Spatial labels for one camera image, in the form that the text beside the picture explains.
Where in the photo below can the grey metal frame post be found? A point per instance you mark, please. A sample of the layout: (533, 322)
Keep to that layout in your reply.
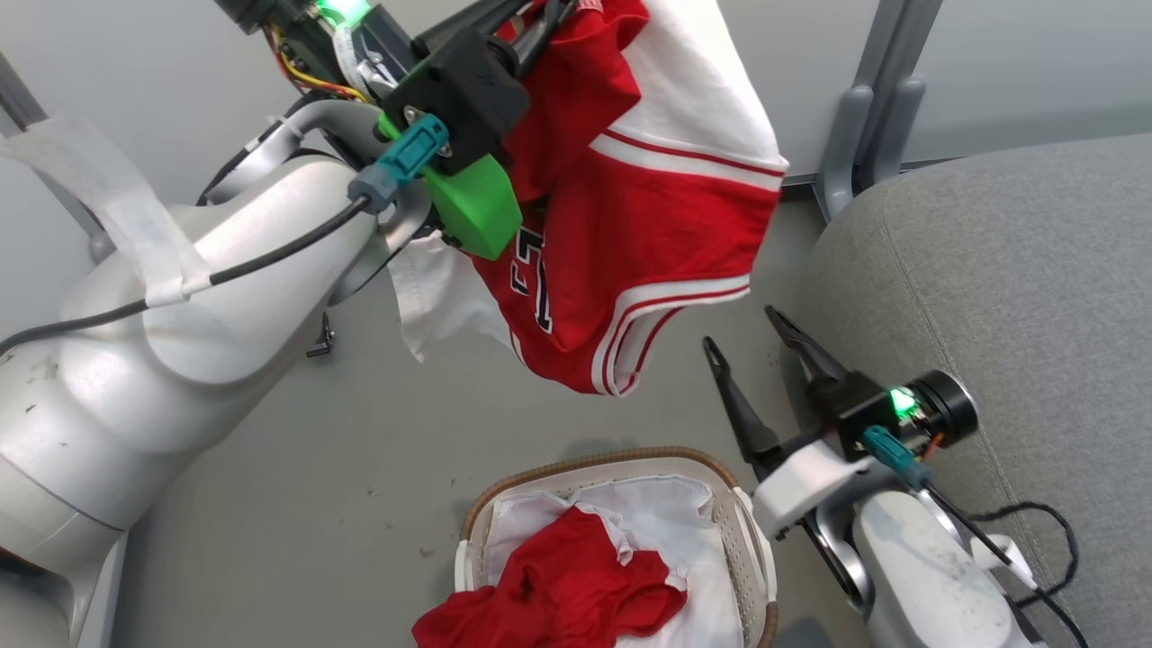
(886, 54)
(18, 99)

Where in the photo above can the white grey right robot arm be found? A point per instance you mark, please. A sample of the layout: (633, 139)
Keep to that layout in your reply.
(927, 576)

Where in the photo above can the white wicker-rimmed laundry basket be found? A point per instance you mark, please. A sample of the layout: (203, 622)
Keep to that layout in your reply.
(747, 558)

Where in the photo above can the small black metal bracket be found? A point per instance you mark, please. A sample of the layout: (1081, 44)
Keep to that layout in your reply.
(321, 342)

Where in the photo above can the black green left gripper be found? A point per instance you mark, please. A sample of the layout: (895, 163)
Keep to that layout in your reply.
(459, 99)

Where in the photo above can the grey wall base rail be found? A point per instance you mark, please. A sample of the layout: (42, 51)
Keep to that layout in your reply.
(796, 180)

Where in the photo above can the red garment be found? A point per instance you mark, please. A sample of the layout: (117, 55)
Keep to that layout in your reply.
(567, 585)

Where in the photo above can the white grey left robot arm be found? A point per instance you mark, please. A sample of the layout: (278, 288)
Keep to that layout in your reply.
(180, 360)

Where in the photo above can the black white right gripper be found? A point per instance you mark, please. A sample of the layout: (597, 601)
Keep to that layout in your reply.
(855, 414)

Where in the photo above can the white cloth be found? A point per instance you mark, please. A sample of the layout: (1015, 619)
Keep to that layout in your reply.
(666, 513)

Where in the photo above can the grey fabric sofa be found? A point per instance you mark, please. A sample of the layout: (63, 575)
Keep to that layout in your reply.
(1035, 288)

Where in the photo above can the white tape strip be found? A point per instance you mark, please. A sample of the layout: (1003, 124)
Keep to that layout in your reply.
(135, 225)

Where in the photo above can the red and white jersey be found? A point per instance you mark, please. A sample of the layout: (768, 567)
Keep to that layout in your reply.
(666, 225)

